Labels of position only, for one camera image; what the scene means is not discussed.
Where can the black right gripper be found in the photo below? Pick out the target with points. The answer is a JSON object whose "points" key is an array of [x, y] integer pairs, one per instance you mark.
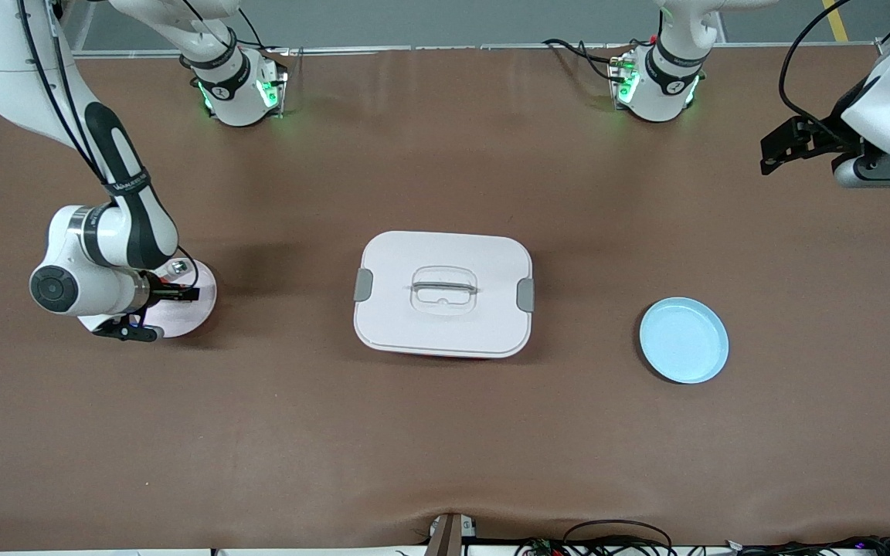
{"points": [[159, 293]]}

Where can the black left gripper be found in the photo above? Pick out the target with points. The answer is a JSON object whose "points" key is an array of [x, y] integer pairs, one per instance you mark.
{"points": [[829, 140]]}

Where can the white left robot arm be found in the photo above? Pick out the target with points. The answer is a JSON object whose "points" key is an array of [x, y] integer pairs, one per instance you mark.
{"points": [[889, 96]]}

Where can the white lidded storage box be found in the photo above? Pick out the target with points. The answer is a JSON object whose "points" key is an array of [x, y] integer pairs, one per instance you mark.
{"points": [[445, 316]]}

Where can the pink round plate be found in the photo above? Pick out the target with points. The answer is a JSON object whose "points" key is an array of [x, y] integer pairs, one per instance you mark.
{"points": [[186, 318]]}

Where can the light blue round plate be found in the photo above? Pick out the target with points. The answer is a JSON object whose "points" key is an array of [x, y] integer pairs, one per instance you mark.
{"points": [[683, 340]]}

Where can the green silver switch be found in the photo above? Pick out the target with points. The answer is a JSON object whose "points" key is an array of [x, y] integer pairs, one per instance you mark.
{"points": [[178, 267]]}

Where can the grey metal bracket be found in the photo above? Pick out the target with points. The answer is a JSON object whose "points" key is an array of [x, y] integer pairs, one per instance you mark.
{"points": [[450, 534]]}

